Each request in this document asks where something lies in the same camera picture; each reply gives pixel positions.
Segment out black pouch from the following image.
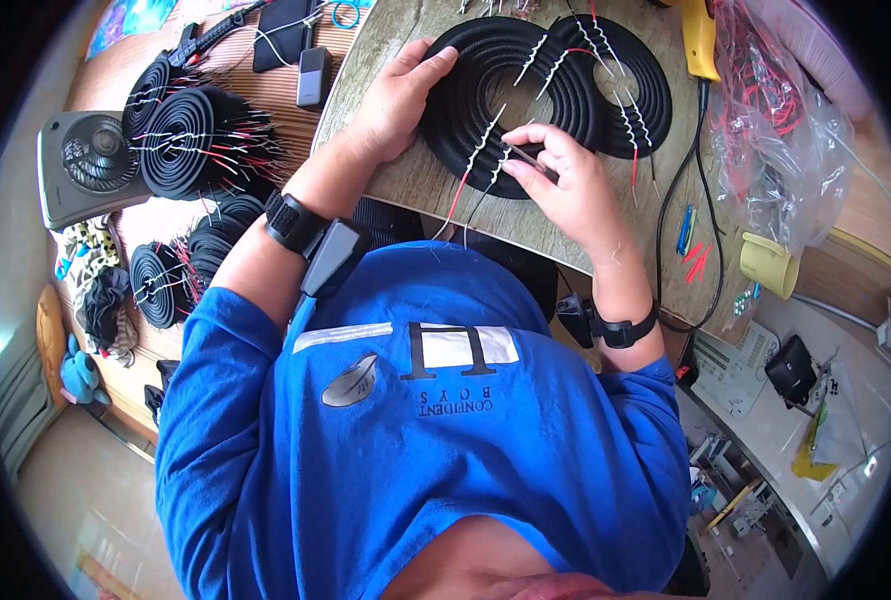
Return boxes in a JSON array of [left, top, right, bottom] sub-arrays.
[[764, 333, 819, 409]]

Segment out stack of black coil rings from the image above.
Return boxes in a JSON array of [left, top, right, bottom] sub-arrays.
[[186, 192, 268, 288], [121, 55, 206, 141], [129, 240, 200, 332], [139, 85, 290, 204]]

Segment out person's right hand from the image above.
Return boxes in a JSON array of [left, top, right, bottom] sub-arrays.
[[501, 123, 631, 261]]

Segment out person's right index finger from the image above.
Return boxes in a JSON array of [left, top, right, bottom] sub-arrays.
[[501, 123, 568, 151]]

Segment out bamboo mat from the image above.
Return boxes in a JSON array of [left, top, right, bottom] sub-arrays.
[[66, 0, 375, 445]]

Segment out small black wired coil ring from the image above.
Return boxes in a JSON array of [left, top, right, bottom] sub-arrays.
[[549, 12, 674, 161]]

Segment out person's left index finger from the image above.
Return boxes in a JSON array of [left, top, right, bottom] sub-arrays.
[[394, 37, 440, 69]]

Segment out yellow hand tool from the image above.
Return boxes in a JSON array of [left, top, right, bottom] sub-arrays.
[[680, 0, 723, 84]]

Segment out person's right thumb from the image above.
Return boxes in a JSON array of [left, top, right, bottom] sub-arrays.
[[501, 158, 551, 190]]

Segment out red wire pieces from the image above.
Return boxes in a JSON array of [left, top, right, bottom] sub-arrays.
[[681, 241, 715, 285]]

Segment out person's body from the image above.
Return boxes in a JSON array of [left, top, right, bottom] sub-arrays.
[[154, 240, 692, 600]]

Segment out patterned cloth heap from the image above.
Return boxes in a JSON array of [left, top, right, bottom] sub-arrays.
[[53, 215, 140, 369]]

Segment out clear bag of wires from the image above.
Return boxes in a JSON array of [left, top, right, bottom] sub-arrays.
[[711, 0, 860, 258]]

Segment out black power cable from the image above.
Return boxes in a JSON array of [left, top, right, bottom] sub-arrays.
[[654, 78, 726, 336]]

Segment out yellow packet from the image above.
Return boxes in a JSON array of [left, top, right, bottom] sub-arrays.
[[789, 403, 841, 483]]

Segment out colourful printed cloth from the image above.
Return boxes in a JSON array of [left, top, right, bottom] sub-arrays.
[[84, 0, 178, 63]]

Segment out blue plush toy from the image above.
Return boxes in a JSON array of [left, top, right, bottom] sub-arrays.
[[60, 333, 113, 407]]

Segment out grey box fan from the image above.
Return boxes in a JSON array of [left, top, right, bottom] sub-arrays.
[[37, 110, 154, 231]]

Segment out pale yellow cup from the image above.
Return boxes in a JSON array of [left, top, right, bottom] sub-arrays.
[[739, 231, 801, 302]]

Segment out black wrist band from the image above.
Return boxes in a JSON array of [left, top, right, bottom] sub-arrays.
[[555, 293, 661, 351], [264, 190, 373, 300]]

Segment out black red clamp tool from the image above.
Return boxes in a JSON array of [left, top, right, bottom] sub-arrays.
[[166, 0, 268, 70]]

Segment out large black wired coil ring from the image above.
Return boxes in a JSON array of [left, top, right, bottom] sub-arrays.
[[418, 15, 613, 201]]

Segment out brown pillow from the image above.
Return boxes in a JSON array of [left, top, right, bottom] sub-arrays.
[[36, 282, 69, 408]]

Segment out person's left hand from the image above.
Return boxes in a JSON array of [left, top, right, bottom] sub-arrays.
[[344, 37, 461, 164]]

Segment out metal tweezers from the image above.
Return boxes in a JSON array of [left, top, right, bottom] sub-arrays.
[[508, 141, 560, 183]]

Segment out person's left thumb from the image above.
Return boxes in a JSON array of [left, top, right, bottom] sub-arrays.
[[411, 45, 460, 97]]

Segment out grey power bank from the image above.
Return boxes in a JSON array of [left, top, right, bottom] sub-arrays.
[[296, 45, 334, 113]]

